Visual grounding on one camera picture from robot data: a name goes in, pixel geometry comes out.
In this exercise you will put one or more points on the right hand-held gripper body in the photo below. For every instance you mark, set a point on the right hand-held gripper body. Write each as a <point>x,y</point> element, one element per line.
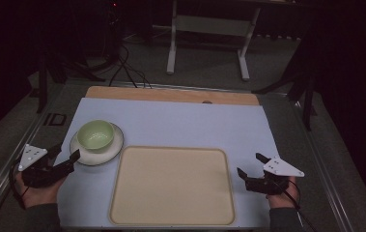
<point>277,175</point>

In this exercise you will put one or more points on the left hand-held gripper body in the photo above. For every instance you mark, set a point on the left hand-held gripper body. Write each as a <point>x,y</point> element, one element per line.
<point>39,174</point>

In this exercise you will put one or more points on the green bowl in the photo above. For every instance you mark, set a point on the green bowl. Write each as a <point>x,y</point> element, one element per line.
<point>95,135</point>

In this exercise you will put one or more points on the white plate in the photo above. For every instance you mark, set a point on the white plate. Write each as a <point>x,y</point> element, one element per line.
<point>106,154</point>

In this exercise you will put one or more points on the person's left hand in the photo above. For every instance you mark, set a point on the person's left hand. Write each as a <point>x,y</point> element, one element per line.
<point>40,195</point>

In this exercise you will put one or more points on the person's right hand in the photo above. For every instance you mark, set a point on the person's right hand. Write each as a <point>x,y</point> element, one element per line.
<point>283,198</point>

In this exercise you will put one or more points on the beige tray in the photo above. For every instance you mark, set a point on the beige tray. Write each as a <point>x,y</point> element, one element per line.
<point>171,187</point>

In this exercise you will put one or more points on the light blue mat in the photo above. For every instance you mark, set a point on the light blue mat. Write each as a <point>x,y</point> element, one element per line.
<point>183,125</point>

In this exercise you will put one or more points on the black tripod stand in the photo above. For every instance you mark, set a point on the black tripod stand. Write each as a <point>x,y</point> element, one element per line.
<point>299,83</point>
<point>61,69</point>

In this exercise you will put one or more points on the wooden table board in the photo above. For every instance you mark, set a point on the wooden table board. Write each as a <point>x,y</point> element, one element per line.
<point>171,95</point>

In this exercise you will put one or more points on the metal floor rail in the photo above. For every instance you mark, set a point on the metal floor rail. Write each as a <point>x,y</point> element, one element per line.
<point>10,167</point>
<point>322,167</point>

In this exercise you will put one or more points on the white metal table frame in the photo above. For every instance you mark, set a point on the white metal table frame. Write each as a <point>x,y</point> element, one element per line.
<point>209,25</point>

